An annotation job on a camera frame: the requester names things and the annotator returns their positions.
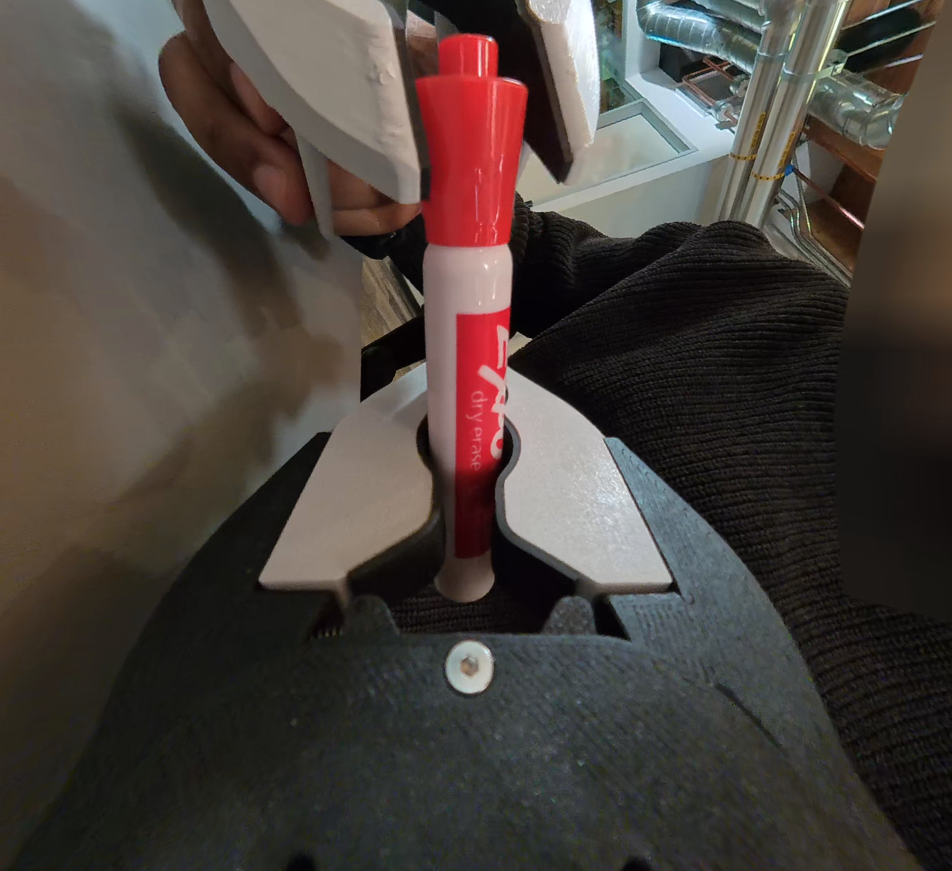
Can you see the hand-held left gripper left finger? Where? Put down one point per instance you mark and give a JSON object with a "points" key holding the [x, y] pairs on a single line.
{"points": [[357, 506]]}

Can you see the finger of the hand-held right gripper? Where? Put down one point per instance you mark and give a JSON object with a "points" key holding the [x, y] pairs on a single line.
{"points": [[558, 1], [312, 45]]}

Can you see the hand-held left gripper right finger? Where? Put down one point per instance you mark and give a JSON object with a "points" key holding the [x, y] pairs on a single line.
{"points": [[587, 506]]}

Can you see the red dry erase marker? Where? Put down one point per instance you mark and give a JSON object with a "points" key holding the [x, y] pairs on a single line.
{"points": [[468, 164]]}

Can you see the person's right hand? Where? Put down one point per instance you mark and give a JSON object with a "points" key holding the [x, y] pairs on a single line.
{"points": [[230, 112]]}

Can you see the white ledge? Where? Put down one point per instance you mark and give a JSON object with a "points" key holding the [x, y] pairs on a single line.
{"points": [[639, 172]]}

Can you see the silver ventilation ducts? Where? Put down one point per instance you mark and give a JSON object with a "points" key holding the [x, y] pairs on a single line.
{"points": [[766, 31]]}

